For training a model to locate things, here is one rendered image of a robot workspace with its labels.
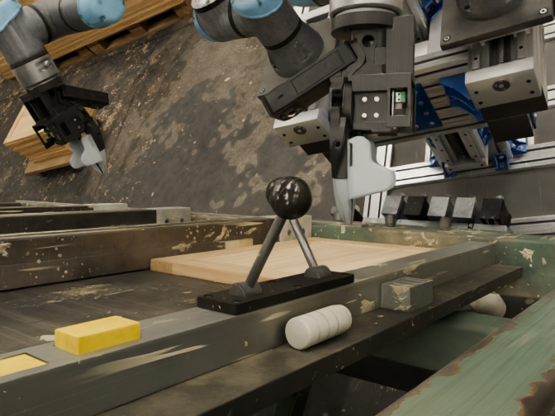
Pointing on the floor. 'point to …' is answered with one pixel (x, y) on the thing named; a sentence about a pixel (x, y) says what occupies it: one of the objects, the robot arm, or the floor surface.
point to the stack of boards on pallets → (139, 10)
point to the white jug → (490, 305)
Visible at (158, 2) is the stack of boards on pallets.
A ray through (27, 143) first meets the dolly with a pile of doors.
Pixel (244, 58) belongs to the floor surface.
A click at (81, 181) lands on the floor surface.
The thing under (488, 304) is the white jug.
